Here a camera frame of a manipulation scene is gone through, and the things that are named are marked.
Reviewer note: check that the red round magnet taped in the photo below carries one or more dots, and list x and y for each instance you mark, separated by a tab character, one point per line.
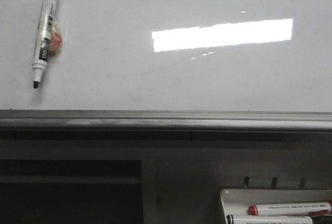
57	40

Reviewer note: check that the white black whiteboard marker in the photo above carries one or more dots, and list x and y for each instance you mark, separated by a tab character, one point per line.
43	40

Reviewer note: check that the white marker tray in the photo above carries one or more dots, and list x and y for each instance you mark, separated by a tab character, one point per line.
237	201

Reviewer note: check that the black capped marker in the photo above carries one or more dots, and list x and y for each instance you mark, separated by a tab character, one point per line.
238	219

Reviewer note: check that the red capped marker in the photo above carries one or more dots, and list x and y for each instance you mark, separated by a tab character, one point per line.
304	208

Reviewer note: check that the white whiteboard with frame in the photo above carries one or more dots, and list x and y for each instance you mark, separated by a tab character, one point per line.
183	64

